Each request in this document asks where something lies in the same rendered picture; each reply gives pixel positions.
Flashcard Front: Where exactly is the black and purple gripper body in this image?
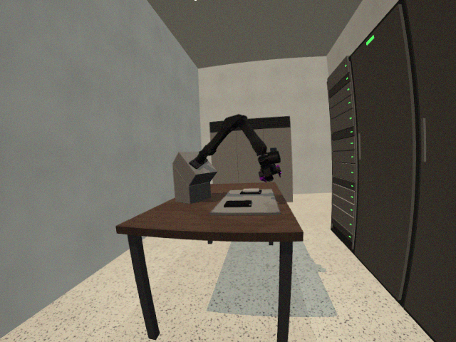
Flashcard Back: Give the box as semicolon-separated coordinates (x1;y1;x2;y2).
259;164;281;177

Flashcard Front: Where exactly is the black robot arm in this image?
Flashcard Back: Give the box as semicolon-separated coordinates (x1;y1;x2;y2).
189;114;281;182

